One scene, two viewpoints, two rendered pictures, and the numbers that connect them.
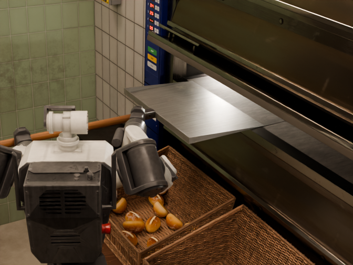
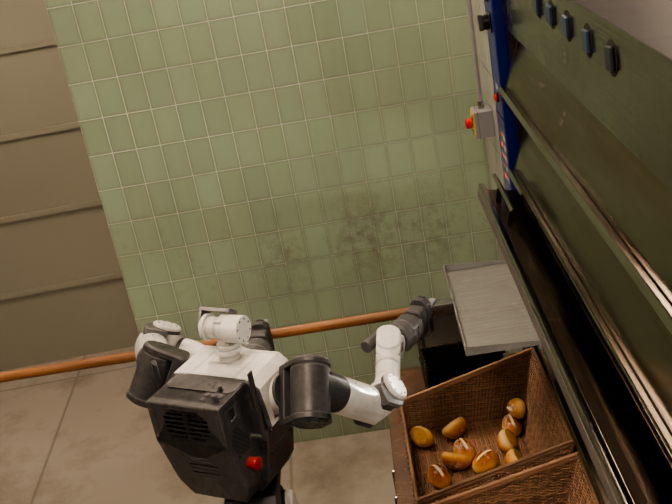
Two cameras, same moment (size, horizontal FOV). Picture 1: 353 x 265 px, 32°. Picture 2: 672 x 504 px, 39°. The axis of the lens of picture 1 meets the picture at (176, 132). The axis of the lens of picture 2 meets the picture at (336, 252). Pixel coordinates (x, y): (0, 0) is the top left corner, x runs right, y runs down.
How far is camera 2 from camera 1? 1.13 m
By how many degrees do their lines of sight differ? 33
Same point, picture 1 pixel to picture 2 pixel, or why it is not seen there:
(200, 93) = not seen: hidden behind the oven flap
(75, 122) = (224, 330)
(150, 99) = (471, 282)
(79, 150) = (237, 362)
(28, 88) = (396, 249)
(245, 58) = (554, 234)
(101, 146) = (265, 360)
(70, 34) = (451, 176)
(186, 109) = (508, 301)
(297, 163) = not seen: hidden behind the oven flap
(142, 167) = (295, 391)
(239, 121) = not seen: hidden behind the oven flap
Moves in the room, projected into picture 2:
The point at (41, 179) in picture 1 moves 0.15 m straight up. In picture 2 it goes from (169, 396) to (153, 337)
